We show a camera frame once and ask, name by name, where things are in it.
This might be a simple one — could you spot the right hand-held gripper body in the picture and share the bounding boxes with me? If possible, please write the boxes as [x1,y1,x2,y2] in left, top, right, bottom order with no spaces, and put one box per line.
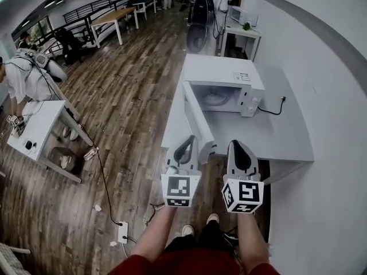
[221,172,265,214]

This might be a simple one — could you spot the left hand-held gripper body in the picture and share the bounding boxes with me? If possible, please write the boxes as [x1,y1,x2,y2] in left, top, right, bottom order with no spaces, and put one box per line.
[160,166,202,209]

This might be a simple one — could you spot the white microwave door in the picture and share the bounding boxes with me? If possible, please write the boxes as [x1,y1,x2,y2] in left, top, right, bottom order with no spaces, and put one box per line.
[182,81,218,166]

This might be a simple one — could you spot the person's right forearm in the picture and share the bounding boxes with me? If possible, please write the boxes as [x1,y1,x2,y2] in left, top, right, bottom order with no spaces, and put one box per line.
[236,212,272,268]

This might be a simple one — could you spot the person's left forearm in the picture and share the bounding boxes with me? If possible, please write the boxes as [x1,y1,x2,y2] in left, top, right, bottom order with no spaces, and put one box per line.
[130,206,177,262]

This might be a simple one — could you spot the glass microwave turntable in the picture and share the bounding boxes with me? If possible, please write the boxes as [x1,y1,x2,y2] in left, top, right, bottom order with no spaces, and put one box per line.
[201,87,231,108]

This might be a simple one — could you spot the white microwave oven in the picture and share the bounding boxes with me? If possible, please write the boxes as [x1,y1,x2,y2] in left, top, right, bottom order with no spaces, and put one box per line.
[230,6,259,28]
[181,53,266,118]

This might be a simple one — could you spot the person's left shoe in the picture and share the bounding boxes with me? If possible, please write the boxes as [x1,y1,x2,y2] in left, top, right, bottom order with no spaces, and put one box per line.
[181,224,196,238]

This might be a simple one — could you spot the person's black trousers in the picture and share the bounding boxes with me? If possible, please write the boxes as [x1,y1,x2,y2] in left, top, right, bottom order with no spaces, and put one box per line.
[163,219,240,257]

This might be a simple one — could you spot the white power strip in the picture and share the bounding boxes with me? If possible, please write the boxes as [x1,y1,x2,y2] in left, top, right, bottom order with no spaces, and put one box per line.
[118,221,130,244]

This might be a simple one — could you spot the person's red shirt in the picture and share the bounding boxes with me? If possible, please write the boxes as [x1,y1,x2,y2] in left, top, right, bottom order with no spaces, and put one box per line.
[108,247,280,275]

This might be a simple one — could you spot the clear plastic bottle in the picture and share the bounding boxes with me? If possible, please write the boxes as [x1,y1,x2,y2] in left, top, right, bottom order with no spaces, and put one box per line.
[83,147,100,162]

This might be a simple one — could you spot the brown cardboard box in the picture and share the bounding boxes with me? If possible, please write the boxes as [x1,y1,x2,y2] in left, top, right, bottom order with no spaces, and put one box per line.
[47,147,84,175]

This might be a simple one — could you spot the white table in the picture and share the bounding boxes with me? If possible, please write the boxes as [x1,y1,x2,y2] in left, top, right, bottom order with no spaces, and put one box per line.
[36,37,63,60]
[7,100,94,183]
[220,20,262,63]

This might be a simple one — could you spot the black backpack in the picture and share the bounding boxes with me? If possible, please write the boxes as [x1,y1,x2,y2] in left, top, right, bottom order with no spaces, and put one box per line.
[186,0,217,54]

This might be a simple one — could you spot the wooden top table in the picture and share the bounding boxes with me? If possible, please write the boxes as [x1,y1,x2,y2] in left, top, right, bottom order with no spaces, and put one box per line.
[90,6,140,49]

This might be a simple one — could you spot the black metal railing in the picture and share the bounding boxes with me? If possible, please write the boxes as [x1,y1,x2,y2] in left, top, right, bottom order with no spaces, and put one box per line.
[28,0,158,57]

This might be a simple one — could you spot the checkered cushion chair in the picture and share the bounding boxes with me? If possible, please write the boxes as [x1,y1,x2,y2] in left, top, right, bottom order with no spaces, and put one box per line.
[0,241,32,275]

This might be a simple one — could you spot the glass window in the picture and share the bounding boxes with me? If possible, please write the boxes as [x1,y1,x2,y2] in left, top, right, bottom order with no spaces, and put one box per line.
[27,16,54,44]

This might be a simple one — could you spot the short black cable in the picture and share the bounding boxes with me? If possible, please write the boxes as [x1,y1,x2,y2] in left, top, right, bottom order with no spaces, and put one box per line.
[145,202,166,226]

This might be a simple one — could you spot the long black floor cable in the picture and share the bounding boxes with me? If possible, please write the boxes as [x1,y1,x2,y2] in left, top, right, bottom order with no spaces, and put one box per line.
[65,107,123,226]

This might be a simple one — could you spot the black power cord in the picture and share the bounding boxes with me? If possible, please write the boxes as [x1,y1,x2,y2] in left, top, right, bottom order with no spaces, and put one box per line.
[256,95,287,116]

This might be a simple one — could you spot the white frame bench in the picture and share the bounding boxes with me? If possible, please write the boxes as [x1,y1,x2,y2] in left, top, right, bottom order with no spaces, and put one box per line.
[134,0,158,21]

